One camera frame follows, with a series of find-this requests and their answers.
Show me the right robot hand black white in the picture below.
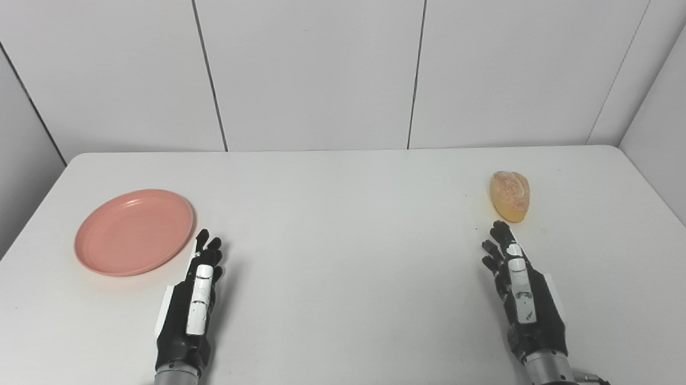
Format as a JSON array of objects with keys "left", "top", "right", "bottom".
[{"left": 480, "top": 218, "right": 569, "bottom": 365}]

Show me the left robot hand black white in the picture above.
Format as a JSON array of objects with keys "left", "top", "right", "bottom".
[{"left": 150, "top": 228, "right": 230, "bottom": 379}]

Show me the pink round plate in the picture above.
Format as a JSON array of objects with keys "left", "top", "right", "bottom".
[{"left": 72, "top": 187, "right": 197, "bottom": 279}]

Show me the bread roll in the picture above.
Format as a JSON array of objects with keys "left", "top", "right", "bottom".
[{"left": 489, "top": 169, "right": 532, "bottom": 225}]

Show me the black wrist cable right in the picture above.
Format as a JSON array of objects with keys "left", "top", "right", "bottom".
[{"left": 572, "top": 369, "right": 614, "bottom": 385}]

